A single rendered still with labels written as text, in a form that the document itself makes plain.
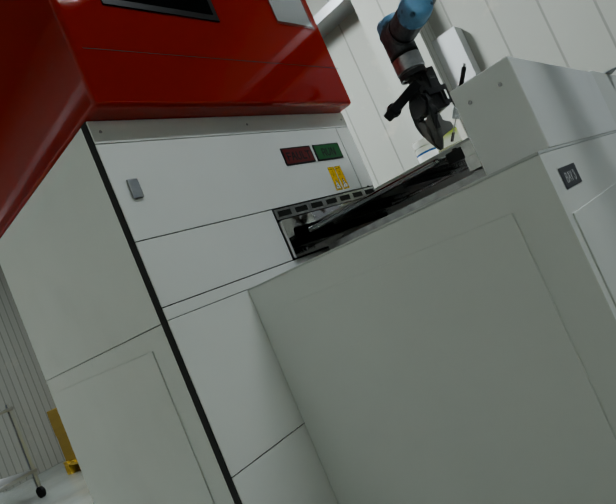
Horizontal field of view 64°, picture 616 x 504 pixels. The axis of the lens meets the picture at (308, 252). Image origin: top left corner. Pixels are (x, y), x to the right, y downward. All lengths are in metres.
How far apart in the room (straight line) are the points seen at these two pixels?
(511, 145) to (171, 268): 0.62
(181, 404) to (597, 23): 2.69
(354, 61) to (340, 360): 2.88
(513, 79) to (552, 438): 0.50
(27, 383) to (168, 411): 5.92
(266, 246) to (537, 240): 0.61
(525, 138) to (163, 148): 0.69
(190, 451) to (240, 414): 0.12
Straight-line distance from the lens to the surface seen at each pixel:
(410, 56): 1.36
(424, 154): 1.66
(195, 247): 1.02
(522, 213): 0.72
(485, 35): 3.23
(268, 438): 1.03
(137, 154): 1.04
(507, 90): 0.78
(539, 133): 0.76
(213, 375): 0.97
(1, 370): 6.89
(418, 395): 0.88
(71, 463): 5.58
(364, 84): 3.56
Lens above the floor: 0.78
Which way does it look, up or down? 3 degrees up
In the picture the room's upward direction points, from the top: 23 degrees counter-clockwise
